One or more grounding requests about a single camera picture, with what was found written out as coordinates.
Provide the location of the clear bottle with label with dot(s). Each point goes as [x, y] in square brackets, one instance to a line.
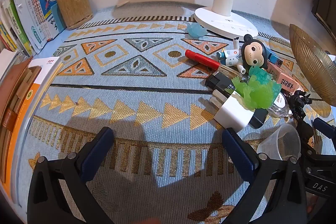
[281, 106]

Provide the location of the black-haired doll figurine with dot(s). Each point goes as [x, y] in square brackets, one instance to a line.
[253, 52]

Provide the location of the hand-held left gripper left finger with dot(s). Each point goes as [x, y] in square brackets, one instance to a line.
[95, 153]

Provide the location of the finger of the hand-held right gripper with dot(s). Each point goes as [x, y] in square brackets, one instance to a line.
[305, 132]
[325, 125]

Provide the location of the red marker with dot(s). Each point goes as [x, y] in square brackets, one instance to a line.
[202, 58]

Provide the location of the woven basket of toys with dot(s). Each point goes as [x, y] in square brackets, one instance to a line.
[312, 61]

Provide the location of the orange and white book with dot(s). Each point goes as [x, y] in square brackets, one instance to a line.
[39, 74]

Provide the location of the patterned blue gold tablecloth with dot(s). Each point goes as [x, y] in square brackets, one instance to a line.
[157, 56]

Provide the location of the pink card box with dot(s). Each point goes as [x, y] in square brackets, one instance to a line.
[286, 82]

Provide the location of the black rectangular device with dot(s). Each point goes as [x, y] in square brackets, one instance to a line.
[220, 82]

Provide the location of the blue crystal whale figurine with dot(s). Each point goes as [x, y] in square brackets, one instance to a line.
[195, 29]

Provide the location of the clear plastic measuring cup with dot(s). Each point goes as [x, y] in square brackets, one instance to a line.
[281, 142]

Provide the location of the blue bookend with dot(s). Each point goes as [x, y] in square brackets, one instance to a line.
[57, 19]

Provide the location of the woven pen holder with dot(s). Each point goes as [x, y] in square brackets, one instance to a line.
[74, 7]

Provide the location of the black spiky action figurine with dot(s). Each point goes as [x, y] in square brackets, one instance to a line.
[299, 103]

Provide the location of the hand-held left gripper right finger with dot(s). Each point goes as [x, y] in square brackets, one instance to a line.
[240, 155]

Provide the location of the pale yellow tube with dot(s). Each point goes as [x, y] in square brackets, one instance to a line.
[231, 72]

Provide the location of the small blue box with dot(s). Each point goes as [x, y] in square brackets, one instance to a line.
[275, 60]

